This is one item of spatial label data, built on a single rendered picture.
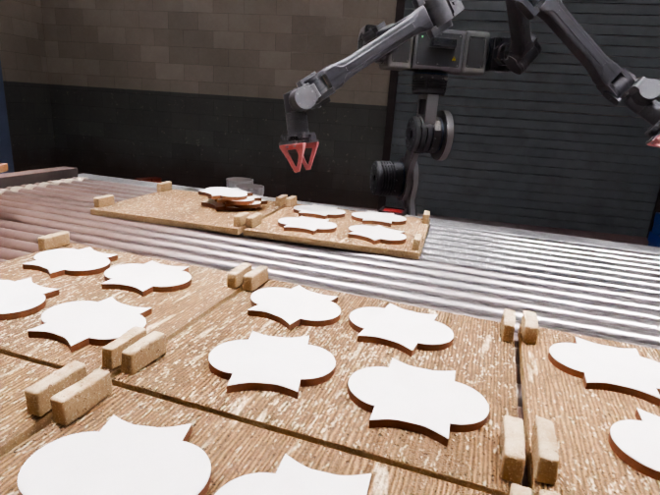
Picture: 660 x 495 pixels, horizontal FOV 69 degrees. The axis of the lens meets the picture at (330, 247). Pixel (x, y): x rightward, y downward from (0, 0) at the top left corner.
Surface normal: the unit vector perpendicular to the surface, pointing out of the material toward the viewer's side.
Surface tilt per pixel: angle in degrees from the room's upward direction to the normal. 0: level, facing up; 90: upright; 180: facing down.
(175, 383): 0
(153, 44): 90
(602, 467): 0
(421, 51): 90
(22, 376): 0
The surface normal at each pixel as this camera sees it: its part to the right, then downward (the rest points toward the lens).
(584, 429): 0.06, -0.96
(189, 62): -0.21, 0.27
